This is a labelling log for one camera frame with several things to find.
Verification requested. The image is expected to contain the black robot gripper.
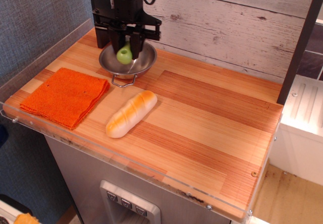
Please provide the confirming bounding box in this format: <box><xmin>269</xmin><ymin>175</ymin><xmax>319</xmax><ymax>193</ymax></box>
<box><xmin>107</xmin><ymin>0</ymin><xmax>162</xmax><ymax>59</ymax></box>

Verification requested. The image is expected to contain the green handled grey spatula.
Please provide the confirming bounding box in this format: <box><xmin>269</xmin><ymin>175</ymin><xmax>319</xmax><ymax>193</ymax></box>
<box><xmin>116</xmin><ymin>41</ymin><xmax>133</xmax><ymax>65</ymax></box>

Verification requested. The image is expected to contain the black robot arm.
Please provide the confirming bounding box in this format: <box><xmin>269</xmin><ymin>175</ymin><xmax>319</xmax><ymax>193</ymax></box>
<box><xmin>91</xmin><ymin>0</ymin><xmax>162</xmax><ymax>60</ymax></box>

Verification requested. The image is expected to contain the toy bread loaf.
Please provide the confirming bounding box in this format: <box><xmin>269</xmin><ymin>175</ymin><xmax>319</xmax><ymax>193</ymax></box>
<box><xmin>105</xmin><ymin>90</ymin><xmax>157</xmax><ymax>138</ymax></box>

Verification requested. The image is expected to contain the orange folded cloth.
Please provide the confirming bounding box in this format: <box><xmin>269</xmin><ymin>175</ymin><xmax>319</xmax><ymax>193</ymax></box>
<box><xmin>20</xmin><ymin>68</ymin><xmax>110</xmax><ymax>130</ymax></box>

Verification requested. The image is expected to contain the grey toy fridge cabinet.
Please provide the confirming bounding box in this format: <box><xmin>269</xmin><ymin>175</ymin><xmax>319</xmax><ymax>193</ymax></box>
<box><xmin>46</xmin><ymin>137</ymin><xmax>230</xmax><ymax>223</ymax></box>

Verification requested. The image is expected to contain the clear acrylic edge guard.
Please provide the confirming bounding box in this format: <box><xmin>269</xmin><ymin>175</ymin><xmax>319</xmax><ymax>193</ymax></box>
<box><xmin>1</xmin><ymin>22</ymin><xmax>283</xmax><ymax>222</ymax></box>

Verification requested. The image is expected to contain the silver dispenser panel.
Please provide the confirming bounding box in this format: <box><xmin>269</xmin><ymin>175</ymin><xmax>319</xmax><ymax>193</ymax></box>
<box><xmin>100</xmin><ymin>180</ymin><xmax>162</xmax><ymax>223</ymax></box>

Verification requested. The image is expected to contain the white toy sink unit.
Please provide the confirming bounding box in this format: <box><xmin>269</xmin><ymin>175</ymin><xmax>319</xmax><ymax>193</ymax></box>
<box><xmin>269</xmin><ymin>75</ymin><xmax>322</xmax><ymax>185</ymax></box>

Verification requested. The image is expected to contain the orange object bottom left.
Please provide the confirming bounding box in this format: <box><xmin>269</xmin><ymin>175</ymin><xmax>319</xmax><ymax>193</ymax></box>
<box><xmin>14</xmin><ymin>213</ymin><xmax>40</xmax><ymax>224</ymax></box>

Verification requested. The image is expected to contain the dark left shelf post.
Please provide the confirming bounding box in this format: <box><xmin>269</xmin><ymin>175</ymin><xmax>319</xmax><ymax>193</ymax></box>
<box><xmin>91</xmin><ymin>0</ymin><xmax>114</xmax><ymax>48</ymax></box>

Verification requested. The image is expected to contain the dark shelf post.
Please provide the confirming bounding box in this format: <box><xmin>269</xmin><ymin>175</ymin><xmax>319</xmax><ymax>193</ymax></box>
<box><xmin>277</xmin><ymin>0</ymin><xmax>322</xmax><ymax>105</ymax></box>
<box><xmin>91</xmin><ymin>0</ymin><xmax>114</xmax><ymax>48</ymax></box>

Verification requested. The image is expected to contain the steel pan with handles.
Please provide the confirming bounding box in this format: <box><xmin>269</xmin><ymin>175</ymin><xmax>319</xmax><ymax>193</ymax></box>
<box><xmin>99</xmin><ymin>42</ymin><xmax>157</xmax><ymax>88</ymax></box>

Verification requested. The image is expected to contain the dark right shelf post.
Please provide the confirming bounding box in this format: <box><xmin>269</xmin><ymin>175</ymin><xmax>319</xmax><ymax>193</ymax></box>
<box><xmin>277</xmin><ymin>0</ymin><xmax>322</xmax><ymax>105</ymax></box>

